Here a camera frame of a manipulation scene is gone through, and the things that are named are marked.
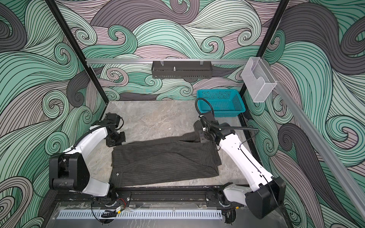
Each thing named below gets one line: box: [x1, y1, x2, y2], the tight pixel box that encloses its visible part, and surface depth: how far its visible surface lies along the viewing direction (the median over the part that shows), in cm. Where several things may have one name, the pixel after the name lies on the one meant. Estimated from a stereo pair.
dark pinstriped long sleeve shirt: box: [109, 120, 222, 188], surface depth 86 cm
